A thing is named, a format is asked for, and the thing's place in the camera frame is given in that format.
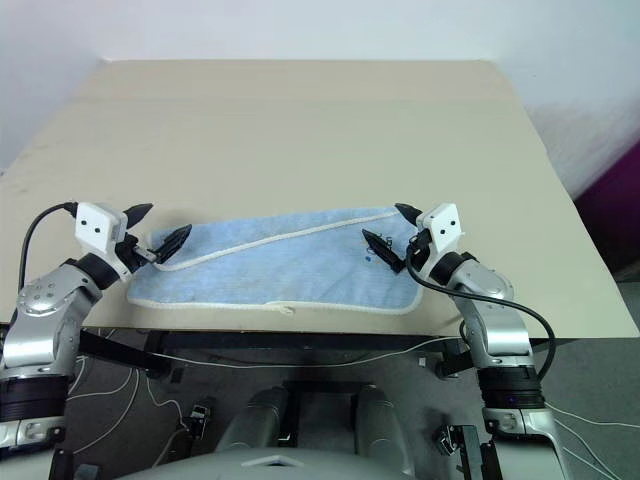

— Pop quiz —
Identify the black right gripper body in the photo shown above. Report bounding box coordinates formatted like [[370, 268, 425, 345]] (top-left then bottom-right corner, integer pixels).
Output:
[[405, 227, 434, 272]]

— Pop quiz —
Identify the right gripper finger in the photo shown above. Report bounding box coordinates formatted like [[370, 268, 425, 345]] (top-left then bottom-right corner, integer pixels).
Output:
[[394, 202, 422, 229], [361, 228, 404, 274]]

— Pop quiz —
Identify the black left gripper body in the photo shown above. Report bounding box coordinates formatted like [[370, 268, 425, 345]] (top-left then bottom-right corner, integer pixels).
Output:
[[112, 231, 159, 274]]

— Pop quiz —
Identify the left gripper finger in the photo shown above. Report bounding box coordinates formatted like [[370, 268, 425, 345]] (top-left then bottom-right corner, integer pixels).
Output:
[[148, 224, 194, 265], [124, 201, 154, 234]]

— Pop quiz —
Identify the light blue towel white trim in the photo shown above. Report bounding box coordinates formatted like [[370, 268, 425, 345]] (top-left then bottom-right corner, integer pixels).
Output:
[[125, 204, 424, 318]]

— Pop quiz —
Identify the grey right robot thigh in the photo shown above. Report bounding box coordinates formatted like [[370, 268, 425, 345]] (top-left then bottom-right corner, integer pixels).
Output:
[[353, 383, 417, 474]]

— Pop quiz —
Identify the grey robot thigh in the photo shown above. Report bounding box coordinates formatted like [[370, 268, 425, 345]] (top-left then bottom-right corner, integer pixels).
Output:
[[353, 383, 417, 474], [218, 386, 297, 454]]

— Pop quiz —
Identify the small black metal clamp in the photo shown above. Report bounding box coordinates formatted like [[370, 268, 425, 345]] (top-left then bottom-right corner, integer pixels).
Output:
[[185, 397, 217, 442]]

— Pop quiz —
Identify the purple panel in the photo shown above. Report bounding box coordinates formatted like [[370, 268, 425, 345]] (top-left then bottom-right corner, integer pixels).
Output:
[[573, 144, 640, 284]]

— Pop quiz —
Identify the grey left robot thigh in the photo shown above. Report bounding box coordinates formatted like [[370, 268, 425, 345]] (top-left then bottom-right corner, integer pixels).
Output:
[[218, 386, 297, 454]]

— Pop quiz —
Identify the grey robot torso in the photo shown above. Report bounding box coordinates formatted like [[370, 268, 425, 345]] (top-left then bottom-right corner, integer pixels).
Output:
[[113, 446, 419, 480]]

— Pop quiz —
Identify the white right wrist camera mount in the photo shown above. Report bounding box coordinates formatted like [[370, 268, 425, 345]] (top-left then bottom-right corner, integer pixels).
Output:
[[415, 202, 467, 279]]

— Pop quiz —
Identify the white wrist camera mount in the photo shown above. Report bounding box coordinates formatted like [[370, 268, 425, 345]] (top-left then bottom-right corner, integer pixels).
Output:
[[415, 202, 467, 279], [74, 201, 129, 275]]

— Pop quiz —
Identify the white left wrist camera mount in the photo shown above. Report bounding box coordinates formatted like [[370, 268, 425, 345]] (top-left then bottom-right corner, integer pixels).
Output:
[[74, 201, 129, 275]]

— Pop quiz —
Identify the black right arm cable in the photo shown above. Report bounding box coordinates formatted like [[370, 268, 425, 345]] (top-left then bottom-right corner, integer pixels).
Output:
[[405, 238, 557, 384]]

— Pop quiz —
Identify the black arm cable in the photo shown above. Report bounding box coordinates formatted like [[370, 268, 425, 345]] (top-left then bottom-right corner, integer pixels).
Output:
[[17, 201, 79, 294], [405, 238, 557, 384]]

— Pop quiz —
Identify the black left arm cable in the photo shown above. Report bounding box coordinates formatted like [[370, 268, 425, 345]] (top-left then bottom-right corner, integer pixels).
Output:
[[17, 201, 79, 294]]

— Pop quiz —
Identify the black table frame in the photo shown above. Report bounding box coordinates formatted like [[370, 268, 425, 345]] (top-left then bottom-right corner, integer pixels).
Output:
[[74, 327, 484, 381]]

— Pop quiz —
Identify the thin white floor wire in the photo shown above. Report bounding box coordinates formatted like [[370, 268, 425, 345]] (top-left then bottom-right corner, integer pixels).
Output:
[[542, 397, 640, 480], [82, 335, 454, 370], [63, 363, 189, 469]]

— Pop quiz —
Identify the black metal stand bracket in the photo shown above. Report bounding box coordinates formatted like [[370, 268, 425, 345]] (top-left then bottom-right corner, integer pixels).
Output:
[[433, 423, 504, 480], [48, 447, 76, 480]]

